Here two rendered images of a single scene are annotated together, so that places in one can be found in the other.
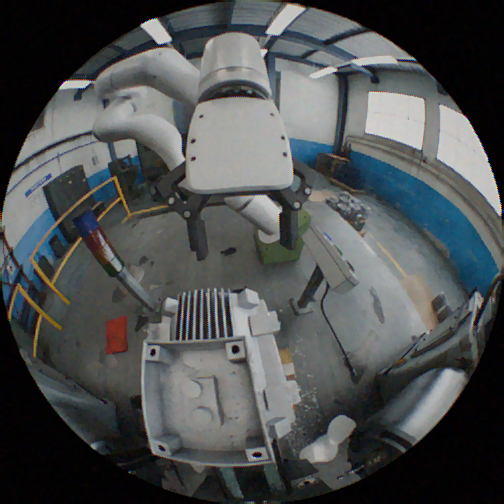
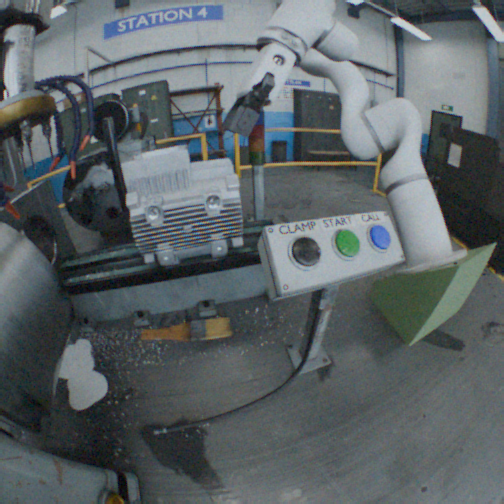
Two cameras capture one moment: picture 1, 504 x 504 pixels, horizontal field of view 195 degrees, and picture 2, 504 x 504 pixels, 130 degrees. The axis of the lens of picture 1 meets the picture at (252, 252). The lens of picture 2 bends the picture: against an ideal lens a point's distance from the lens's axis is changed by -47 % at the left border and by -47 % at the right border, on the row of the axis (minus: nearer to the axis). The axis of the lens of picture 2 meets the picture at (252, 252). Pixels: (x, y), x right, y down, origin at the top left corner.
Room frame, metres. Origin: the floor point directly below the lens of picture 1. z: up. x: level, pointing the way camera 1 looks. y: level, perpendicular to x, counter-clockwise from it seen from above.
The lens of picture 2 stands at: (0.11, -0.38, 1.19)
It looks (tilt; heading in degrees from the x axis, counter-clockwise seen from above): 34 degrees down; 87
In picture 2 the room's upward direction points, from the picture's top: 3 degrees counter-clockwise
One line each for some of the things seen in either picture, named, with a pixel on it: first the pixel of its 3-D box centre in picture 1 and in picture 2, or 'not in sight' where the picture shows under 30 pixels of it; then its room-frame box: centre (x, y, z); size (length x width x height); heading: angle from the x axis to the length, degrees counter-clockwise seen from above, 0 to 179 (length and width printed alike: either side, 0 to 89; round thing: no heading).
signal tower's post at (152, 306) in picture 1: (120, 273); (257, 169); (0.19, 0.38, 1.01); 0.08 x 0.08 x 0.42; 9
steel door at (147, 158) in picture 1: (149, 154); (443, 143); (5.92, 4.23, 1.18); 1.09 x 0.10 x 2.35; 100
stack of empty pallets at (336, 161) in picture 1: (331, 165); not in sight; (6.23, -3.41, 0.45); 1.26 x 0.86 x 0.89; 10
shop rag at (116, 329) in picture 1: (115, 334); not in sight; (0.04, 0.52, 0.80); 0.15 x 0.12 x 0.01; 26
